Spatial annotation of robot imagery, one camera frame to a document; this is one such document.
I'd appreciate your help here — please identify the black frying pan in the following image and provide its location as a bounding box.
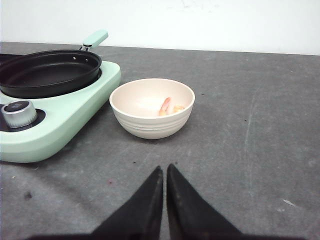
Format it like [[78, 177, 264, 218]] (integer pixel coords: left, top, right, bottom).
[[0, 29, 109, 99]]

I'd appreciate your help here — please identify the pink shrimp piece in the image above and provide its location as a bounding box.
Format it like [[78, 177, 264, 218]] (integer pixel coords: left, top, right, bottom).
[[158, 97, 171, 116]]

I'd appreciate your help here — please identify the silver right control knob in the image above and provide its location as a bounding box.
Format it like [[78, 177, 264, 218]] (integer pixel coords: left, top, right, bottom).
[[1, 99, 38, 128]]

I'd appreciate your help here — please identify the mint green breakfast maker base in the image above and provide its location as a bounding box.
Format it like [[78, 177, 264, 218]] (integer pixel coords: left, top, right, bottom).
[[0, 61, 121, 163]]

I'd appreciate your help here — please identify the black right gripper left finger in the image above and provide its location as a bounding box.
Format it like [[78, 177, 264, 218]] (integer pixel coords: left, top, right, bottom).
[[93, 166, 164, 240]]

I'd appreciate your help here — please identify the pale shrimp piece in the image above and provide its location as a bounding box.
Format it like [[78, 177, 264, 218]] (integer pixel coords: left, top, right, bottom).
[[173, 105, 185, 113]]

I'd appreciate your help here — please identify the beige ribbed bowl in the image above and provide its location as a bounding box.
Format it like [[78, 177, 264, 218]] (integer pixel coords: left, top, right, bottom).
[[109, 78, 195, 140]]

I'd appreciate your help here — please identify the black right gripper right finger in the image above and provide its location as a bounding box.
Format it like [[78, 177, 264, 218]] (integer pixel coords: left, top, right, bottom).
[[166, 164, 243, 240]]

